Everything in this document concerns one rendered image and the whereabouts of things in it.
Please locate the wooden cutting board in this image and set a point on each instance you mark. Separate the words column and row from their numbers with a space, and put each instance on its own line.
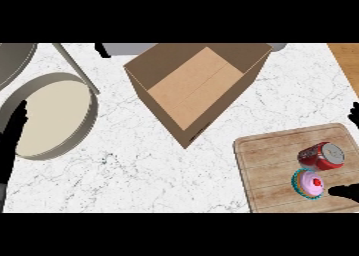
column 271, row 156

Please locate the red soda can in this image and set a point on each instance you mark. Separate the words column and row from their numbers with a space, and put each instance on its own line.
column 318, row 156

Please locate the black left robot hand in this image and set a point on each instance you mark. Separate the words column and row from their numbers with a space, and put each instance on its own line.
column 10, row 140

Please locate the pink frosted cupcake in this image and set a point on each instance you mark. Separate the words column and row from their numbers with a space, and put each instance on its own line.
column 310, row 185

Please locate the open cardboard box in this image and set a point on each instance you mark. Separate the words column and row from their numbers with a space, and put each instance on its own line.
column 197, row 86

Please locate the round beige pan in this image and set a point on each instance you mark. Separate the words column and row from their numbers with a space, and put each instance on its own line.
column 50, row 116

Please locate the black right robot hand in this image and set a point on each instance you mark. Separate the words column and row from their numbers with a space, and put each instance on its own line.
column 352, row 191

